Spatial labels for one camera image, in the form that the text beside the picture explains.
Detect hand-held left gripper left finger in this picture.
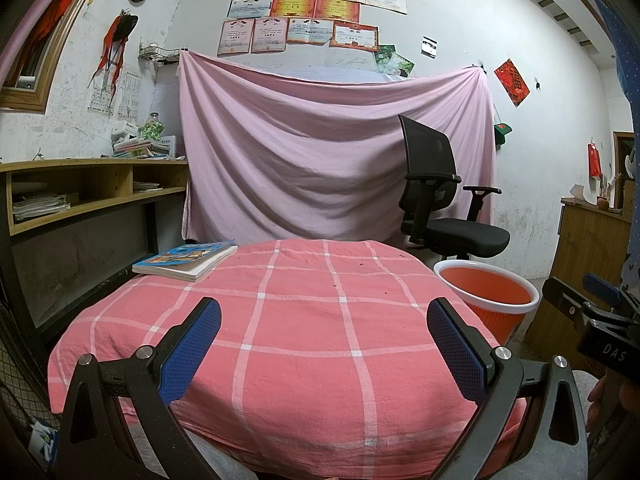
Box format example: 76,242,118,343
57,296,222,480

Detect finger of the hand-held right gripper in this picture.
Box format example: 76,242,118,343
582,273,640,317
542,277,602,324

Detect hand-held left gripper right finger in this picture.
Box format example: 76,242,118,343
426,297,589,480

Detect orange plastic bucket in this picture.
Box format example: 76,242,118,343
432,258,541,352

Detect person's right hand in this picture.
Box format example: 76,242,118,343
587,375,640,432

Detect wooden cabinet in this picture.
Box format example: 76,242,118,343
524,197,634,362

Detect blue cartoon book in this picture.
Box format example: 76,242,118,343
131,240,239,283

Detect pink checked tablecloth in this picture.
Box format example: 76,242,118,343
47,238,532,479

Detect black office chair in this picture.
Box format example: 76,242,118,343
397,113,512,262

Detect red hanging charm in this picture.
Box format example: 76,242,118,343
587,139,603,179

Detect wooden framed board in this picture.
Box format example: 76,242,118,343
612,131,639,211

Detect blue white packet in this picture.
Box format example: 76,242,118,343
27,419,59,462

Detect blue patterned cloth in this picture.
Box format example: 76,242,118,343
592,0,640,292

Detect wooden shelf desk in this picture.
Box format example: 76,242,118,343
0,157,191,342

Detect stack of books and papers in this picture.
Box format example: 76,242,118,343
110,122,179,160

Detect pile of white papers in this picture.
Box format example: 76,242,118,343
12,190,72,224

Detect pink hanging sheet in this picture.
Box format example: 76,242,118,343
178,49,497,247

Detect red paper poster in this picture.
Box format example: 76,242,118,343
493,58,531,109

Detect glass jar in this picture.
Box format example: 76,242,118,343
141,112,165,142

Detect green photo print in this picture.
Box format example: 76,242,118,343
373,44,396,72
387,52,416,79

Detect red tassel decoration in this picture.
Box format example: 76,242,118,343
88,9,140,107

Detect red hanging cloth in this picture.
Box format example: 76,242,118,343
34,0,92,42

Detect white wall calendar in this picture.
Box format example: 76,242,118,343
87,70,141,122

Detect wire wall shelf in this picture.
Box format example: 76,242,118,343
138,45,181,65

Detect wooden window frame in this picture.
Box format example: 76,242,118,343
0,0,110,112

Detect group of wall certificates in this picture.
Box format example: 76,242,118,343
216,0,409,56

